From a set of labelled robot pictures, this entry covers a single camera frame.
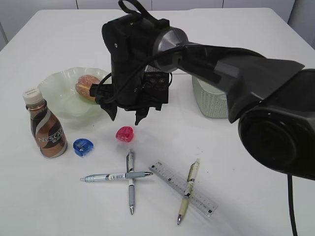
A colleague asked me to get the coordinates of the pale green wavy plate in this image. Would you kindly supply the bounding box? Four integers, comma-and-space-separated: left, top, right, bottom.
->
37, 67, 109, 121

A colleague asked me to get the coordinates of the brown coffee bottle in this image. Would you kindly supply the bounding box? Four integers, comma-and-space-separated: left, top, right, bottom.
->
23, 88, 67, 158

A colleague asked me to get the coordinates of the clear plastic ruler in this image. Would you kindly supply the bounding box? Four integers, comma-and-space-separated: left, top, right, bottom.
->
149, 161, 218, 218

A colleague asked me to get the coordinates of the sugared bread roll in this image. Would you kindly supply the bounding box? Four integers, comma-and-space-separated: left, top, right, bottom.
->
75, 75, 100, 101

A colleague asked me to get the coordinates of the grey pen horizontal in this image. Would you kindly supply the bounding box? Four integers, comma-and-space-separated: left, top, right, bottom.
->
80, 172, 154, 182

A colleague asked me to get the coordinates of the grey pen lying vertical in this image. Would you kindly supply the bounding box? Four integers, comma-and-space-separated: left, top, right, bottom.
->
126, 149, 135, 215

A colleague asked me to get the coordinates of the blue pencil sharpener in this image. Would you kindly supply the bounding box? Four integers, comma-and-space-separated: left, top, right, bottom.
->
73, 138, 94, 157

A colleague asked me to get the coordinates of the grey-green plastic basket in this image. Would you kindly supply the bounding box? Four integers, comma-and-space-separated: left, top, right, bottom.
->
192, 76, 228, 118

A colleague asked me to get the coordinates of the beige patterned pen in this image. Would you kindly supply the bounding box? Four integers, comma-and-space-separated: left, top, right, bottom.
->
177, 158, 200, 225

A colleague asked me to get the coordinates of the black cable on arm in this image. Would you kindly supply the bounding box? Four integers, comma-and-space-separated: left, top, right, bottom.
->
98, 0, 188, 104

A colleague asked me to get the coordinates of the pink pencil sharpener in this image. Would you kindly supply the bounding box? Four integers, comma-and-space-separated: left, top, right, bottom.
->
116, 126, 134, 143

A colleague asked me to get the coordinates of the black mesh pen holder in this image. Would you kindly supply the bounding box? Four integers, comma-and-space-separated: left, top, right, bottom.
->
143, 65, 172, 104

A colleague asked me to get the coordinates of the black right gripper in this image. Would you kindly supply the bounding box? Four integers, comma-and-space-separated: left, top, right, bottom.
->
90, 14, 162, 125

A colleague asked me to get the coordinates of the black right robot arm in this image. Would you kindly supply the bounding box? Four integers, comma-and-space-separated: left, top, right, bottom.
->
90, 14, 315, 180

